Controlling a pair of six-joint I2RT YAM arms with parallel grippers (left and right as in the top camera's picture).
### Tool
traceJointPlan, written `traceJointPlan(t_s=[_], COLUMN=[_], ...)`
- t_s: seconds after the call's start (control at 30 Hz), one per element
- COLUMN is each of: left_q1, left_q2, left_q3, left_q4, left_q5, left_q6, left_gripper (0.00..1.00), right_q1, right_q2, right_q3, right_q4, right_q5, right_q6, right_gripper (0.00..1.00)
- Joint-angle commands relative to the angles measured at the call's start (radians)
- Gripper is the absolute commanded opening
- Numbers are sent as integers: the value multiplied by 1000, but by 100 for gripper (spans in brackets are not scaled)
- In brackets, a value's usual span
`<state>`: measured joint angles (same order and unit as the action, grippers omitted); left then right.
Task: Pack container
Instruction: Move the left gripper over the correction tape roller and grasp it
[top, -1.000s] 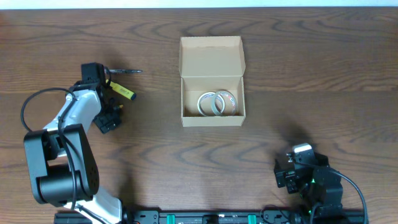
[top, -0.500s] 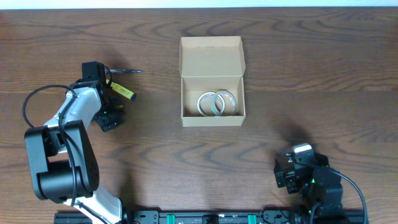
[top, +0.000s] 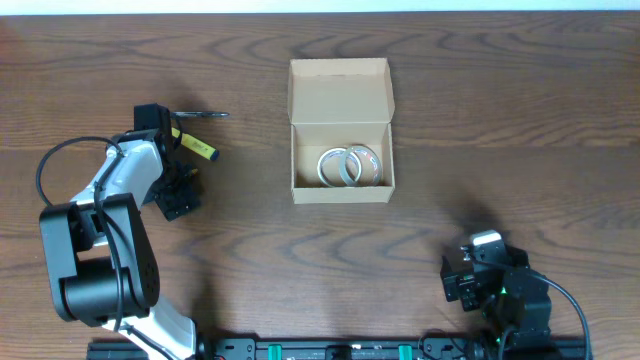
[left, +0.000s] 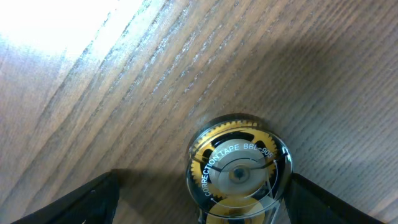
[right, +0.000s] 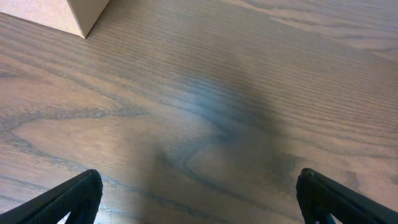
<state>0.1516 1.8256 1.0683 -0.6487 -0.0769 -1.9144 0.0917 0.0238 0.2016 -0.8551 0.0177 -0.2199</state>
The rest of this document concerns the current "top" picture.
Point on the black pen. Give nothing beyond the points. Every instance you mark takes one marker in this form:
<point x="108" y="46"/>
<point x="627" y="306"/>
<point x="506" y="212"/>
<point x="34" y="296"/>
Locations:
<point x="198" y="114"/>

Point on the yellow highlighter marker black cap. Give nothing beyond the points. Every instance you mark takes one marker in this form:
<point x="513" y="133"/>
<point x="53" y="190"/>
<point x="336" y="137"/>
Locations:
<point x="195" y="145"/>

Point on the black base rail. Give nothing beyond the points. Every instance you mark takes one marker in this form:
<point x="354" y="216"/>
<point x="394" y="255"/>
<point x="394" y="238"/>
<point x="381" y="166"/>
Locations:
<point x="427" y="348"/>

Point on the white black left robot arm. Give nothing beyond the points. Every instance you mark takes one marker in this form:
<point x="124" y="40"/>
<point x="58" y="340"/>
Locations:
<point x="101" y="266"/>

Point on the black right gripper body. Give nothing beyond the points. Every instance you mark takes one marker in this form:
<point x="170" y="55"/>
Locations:
<point x="471" y="296"/>

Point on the open cardboard box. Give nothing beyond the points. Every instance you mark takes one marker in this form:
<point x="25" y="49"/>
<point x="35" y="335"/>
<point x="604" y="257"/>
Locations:
<point x="340" y="103"/>

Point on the white tape roll purple print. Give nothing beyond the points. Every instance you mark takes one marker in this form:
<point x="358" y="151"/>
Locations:
<point x="328" y="167"/>

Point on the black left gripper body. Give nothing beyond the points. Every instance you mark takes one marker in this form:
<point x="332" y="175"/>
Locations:
<point x="173" y="187"/>

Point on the clear brown packing tape roll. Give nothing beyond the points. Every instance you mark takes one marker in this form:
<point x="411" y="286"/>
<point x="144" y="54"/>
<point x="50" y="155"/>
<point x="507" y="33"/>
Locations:
<point x="370" y="155"/>

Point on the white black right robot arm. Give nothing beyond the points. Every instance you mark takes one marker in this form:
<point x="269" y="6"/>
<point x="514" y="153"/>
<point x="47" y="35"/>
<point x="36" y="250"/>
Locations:
<point x="521" y="310"/>

